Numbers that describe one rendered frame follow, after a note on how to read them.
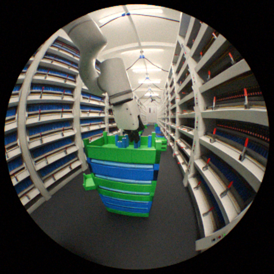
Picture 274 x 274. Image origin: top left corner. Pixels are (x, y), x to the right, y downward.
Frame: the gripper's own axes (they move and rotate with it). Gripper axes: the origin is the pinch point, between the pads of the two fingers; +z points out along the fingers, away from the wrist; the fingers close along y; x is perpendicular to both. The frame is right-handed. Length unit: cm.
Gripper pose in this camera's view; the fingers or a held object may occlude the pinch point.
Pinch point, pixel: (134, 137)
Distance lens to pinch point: 35.1
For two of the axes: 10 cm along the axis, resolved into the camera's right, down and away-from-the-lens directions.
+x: 5.3, -5.7, 6.3
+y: 8.1, 1.3, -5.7
